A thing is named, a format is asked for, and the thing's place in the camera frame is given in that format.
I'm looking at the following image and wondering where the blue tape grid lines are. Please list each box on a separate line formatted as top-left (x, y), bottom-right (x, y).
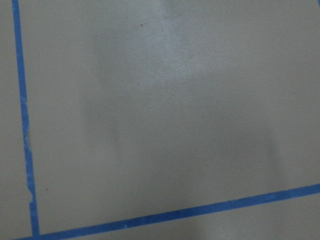
top-left (11, 0), bottom-right (320, 240)

